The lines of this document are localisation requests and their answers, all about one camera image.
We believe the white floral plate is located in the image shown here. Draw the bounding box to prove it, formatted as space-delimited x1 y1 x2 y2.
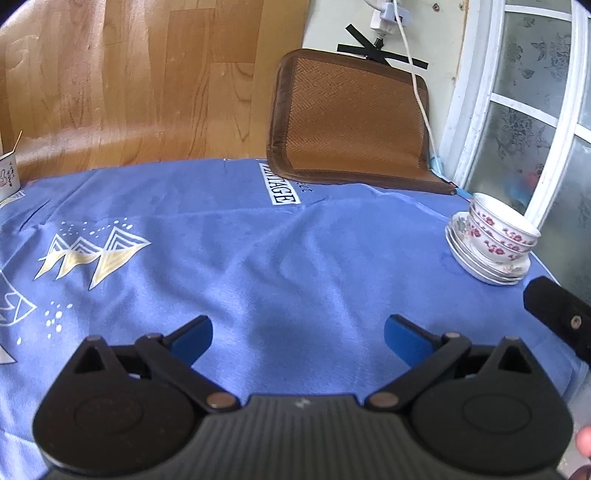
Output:
448 219 531 280
445 224 527 286

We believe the wooden board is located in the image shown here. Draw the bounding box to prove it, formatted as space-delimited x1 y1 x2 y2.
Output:
0 0 310 185

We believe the white printed mug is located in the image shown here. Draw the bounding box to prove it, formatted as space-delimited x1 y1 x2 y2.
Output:
0 151 22 204

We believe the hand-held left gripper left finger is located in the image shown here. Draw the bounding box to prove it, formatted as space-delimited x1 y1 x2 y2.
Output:
60 315 241 415

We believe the white red-floral bowl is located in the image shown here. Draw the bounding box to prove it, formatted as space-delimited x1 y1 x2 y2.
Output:
464 215 539 265
470 193 542 245

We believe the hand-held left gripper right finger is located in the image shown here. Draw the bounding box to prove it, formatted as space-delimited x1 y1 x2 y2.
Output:
367 314 550 413

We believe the blue printed blanket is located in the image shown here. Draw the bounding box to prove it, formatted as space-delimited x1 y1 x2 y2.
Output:
0 157 587 480

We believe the white floral bowl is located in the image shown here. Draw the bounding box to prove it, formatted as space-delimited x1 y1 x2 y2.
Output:
451 211 532 274

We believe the white charger with cable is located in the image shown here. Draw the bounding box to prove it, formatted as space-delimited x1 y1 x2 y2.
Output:
360 0 445 171

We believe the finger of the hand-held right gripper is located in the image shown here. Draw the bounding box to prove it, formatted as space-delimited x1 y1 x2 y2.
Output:
523 276 591 366

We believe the black tape strip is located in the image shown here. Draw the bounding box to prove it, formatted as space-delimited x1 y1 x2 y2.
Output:
345 25 430 71
337 34 391 59

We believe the brown woven mat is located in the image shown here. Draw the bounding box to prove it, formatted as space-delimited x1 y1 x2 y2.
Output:
266 48 458 197

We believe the white power adapter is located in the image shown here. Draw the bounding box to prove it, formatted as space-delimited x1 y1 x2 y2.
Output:
369 0 414 34

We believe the white window frame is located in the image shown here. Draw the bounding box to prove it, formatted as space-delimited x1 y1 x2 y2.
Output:
438 0 591 319

